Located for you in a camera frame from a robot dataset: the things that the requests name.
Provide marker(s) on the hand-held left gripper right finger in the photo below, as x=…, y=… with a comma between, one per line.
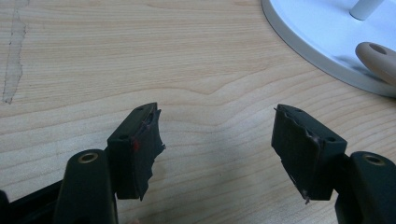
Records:
x=314, y=155

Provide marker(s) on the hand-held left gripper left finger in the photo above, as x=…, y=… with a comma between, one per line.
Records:
x=127, y=155

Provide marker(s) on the white round stand base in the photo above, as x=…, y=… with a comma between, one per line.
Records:
x=323, y=34

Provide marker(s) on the white stand pole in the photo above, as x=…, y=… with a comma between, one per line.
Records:
x=364, y=7

